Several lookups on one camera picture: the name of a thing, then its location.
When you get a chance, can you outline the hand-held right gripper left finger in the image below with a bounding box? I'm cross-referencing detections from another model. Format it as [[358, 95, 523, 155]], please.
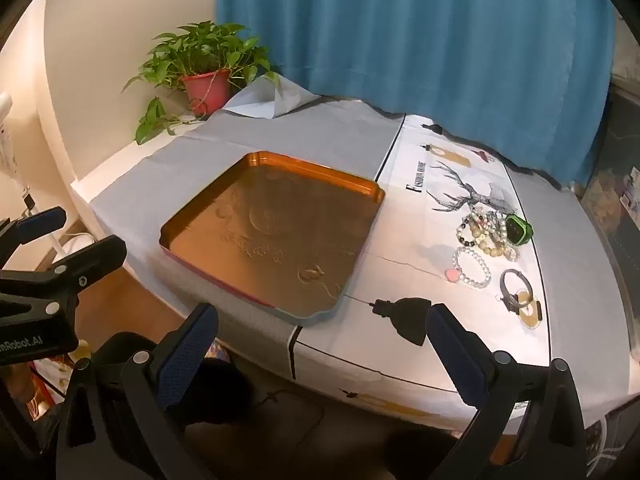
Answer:
[[55, 302, 221, 480]]

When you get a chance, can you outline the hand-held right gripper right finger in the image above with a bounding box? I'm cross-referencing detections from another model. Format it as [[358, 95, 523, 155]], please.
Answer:
[[425, 304, 589, 480]]

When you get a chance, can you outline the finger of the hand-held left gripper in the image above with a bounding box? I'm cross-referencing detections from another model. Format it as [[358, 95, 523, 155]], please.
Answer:
[[0, 206, 68, 266], [0, 236, 127, 318]]

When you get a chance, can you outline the silver watch band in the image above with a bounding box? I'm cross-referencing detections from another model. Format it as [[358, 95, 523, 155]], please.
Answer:
[[500, 268, 532, 313]]

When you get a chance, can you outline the pearl bracelet with charm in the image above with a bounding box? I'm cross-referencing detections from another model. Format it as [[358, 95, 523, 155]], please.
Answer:
[[444, 247, 492, 289]]

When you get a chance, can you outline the beige bead bracelet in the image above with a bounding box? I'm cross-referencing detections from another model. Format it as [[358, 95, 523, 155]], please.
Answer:
[[470, 225, 501, 246], [481, 237, 521, 262]]

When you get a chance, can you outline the white bead bracelet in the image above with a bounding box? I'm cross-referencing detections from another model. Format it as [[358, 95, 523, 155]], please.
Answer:
[[456, 211, 482, 248]]

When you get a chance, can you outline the green black smartwatch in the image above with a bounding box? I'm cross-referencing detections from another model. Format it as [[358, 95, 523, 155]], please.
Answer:
[[504, 214, 535, 247]]

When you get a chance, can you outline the clear crystal bead bracelet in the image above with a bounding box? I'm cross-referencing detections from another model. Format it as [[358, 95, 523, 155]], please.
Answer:
[[477, 210, 506, 233]]

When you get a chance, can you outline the orange metal tray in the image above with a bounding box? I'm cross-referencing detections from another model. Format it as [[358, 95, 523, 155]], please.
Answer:
[[160, 151, 387, 322]]

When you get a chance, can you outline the grey white printed tablecloth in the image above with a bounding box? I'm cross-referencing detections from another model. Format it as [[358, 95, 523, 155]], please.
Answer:
[[87, 77, 631, 433]]

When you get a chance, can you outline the red flower pot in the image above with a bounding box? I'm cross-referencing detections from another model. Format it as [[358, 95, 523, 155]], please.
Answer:
[[180, 71, 232, 116]]

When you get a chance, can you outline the green pothos plant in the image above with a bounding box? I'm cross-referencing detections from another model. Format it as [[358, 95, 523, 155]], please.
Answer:
[[122, 21, 281, 145]]

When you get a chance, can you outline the blue curtain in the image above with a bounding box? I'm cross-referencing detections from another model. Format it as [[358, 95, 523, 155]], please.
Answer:
[[215, 0, 617, 188]]

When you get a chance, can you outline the beige fabric storage box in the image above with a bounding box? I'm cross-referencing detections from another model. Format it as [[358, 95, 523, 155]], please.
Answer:
[[611, 12, 640, 83]]

